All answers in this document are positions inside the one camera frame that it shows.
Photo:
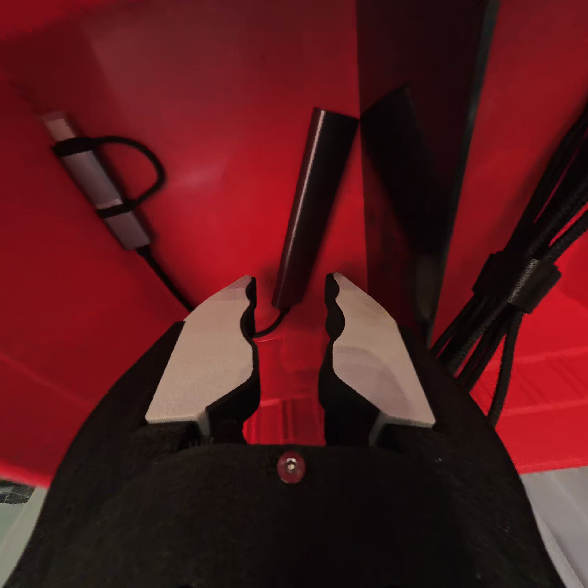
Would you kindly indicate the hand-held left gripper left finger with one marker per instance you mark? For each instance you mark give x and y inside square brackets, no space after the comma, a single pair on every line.
[206,363]

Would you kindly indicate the black bin divider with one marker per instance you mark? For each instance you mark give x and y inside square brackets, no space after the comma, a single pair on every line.
[413,160]

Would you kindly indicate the red plastic bin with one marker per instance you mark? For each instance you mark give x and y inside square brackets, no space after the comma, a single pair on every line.
[206,92]

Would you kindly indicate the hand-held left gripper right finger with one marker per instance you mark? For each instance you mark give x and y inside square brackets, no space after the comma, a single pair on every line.
[381,367]

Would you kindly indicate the grey usb hub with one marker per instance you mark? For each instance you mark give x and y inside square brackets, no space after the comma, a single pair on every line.
[312,206]

